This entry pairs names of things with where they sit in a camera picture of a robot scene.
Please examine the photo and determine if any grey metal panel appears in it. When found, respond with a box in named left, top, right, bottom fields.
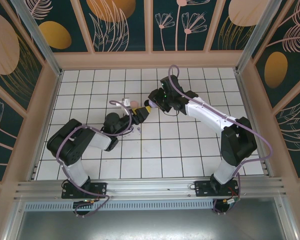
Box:
left=4, top=197, right=298, bottom=240

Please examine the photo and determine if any aluminium side rail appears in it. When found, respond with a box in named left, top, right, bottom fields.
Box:
left=233, top=68, right=275, bottom=180
left=28, top=69, right=64, bottom=181

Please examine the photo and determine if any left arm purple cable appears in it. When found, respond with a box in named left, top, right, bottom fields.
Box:
left=55, top=99, right=141, bottom=218

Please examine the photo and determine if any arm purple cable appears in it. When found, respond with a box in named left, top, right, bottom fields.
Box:
left=55, top=99, right=141, bottom=218
left=167, top=64, right=275, bottom=216

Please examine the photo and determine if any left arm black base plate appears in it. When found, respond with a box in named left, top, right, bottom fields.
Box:
left=61, top=181, right=108, bottom=200

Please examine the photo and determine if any aluminium frame rail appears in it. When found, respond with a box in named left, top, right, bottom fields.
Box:
left=13, top=176, right=288, bottom=202

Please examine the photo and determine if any slotted grey cable duct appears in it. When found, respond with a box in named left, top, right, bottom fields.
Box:
left=23, top=201, right=217, bottom=213

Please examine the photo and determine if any small electronics board with wires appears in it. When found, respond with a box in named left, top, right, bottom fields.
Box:
left=72, top=198, right=102, bottom=218
left=212, top=196, right=242, bottom=216

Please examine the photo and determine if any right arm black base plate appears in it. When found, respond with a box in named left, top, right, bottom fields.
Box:
left=194, top=179, right=242, bottom=198

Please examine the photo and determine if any aluminium corner post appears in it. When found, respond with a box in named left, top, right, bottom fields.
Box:
left=9, top=0, right=64, bottom=77
left=235, top=0, right=291, bottom=74

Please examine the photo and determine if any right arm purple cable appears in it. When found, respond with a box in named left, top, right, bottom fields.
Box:
left=167, top=64, right=275, bottom=216

